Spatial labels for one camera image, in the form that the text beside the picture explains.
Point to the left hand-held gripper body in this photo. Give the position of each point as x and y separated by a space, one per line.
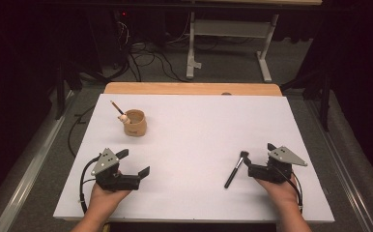
107 167

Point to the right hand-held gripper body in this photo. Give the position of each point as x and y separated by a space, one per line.
278 167

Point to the black makeup brush silver ferrule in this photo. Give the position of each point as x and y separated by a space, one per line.
236 169

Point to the tan pot with bear figure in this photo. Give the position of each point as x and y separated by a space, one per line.
136 129

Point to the person's right hand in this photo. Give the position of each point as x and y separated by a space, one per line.
284 195

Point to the person's left hand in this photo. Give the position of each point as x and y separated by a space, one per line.
104 199

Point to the white table mat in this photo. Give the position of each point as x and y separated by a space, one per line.
191 129

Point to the black metal stand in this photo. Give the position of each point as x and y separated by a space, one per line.
60 96
325 103

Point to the dark computer tower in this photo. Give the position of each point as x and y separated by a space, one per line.
110 38

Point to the white-framed desk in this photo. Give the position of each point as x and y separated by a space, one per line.
229 28

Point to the metal floor rail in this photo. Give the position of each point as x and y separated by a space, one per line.
345 170
30 180

